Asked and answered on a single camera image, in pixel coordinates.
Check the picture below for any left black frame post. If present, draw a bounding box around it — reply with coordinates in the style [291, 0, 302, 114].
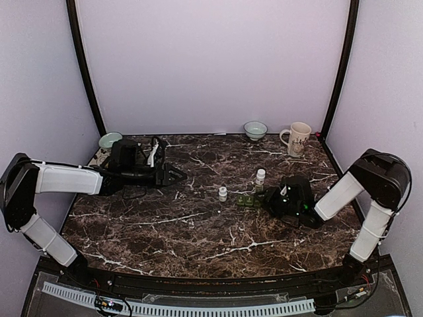
[65, 0, 106, 136]

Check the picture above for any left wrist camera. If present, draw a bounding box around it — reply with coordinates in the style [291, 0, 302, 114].
[147, 136, 166, 168]

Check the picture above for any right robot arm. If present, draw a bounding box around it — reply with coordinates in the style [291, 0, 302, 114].
[256, 149, 412, 287]

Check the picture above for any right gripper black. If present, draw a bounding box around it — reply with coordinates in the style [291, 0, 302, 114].
[254, 186, 303, 220]

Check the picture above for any white bottle cap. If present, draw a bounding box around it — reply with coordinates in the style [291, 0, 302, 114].
[218, 186, 227, 202]

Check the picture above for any white slotted cable duct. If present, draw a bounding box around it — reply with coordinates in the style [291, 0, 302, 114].
[41, 281, 315, 316]

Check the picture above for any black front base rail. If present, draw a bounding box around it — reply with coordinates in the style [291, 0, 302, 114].
[26, 256, 399, 300]

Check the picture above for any pale green bowl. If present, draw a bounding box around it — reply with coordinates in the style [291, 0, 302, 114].
[98, 132, 123, 150]
[243, 121, 268, 141]

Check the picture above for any white pill bottle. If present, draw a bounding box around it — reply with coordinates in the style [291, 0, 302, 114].
[255, 168, 266, 186]

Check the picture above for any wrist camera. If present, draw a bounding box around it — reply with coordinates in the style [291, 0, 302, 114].
[280, 185, 290, 196]
[147, 136, 166, 168]

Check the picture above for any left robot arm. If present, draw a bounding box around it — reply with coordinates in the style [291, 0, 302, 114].
[1, 136, 187, 288]

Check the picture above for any black frame post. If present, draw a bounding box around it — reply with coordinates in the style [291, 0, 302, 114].
[321, 0, 360, 140]
[65, 0, 106, 136]

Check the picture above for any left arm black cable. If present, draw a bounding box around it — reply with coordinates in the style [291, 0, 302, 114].
[98, 137, 166, 201]

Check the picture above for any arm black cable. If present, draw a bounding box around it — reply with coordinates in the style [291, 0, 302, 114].
[98, 137, 166, 201]
[393, 155, 414, 219]

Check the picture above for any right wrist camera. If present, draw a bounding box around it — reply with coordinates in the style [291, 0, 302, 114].
[280, 185, 290, 196]

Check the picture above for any pale green bowl right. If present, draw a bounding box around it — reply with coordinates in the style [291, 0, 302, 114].
[243, 121, 268, 141]

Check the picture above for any pale green bowl left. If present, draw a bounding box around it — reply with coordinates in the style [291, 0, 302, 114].
[98, 132, 123, 150]

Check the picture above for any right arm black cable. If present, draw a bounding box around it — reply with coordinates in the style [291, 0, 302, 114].
[393, 155, 414, 219]

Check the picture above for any right black frame post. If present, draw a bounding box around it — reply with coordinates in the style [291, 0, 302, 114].
[321, 0, 360, 140]

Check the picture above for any cream floral mug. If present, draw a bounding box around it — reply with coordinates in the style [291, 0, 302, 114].
[279, 122, 312, 157]

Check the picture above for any floral square plate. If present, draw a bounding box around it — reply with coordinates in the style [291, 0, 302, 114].
[87, 148, 111, 166]

